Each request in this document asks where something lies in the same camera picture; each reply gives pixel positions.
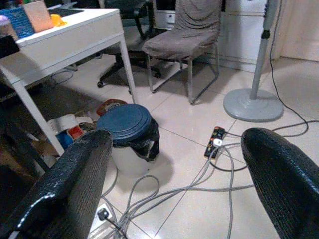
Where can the white power strip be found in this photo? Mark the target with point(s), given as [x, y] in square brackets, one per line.
[98, 226]

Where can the white plug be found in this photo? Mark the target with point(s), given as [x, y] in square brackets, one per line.
[217, 143]

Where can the white tape roll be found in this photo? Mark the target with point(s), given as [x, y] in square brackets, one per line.
[62, 122]

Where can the pink box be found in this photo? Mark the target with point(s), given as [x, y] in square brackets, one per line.
[37, 15]

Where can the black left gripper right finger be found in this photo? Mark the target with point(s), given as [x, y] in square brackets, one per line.
[284, 179]

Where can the black power strip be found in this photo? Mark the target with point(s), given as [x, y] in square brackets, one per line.
[217, 132]

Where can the white bin with blue lid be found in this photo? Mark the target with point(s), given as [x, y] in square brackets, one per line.
[124, 122]

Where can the black keyboard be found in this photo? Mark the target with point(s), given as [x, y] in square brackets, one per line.
[65, 12]

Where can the black bin bag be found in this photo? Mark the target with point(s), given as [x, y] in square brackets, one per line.
[147, 143]

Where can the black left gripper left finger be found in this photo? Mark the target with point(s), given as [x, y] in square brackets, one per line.
[67, 189]

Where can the black plug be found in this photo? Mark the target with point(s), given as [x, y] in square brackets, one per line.
[102, 214]

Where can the yellow plastic object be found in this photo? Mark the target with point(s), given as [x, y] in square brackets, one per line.
[57, 20]

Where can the red round tin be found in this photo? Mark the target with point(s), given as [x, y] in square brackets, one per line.
[109, 103]

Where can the blue plastic basket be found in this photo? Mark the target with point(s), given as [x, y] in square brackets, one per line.
[20, 22]

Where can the black office chair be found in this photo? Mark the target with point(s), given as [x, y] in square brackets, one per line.
[112, 72]

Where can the grey fabric covered chair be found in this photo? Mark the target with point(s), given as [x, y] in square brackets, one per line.
[179, 42]

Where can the grey pedestal fan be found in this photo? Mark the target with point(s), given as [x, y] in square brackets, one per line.
[251, 104]

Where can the blue tape roll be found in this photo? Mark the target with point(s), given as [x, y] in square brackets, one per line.
[64, 140]

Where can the white desk with drawer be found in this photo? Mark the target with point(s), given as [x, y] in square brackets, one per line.
[74, 37]

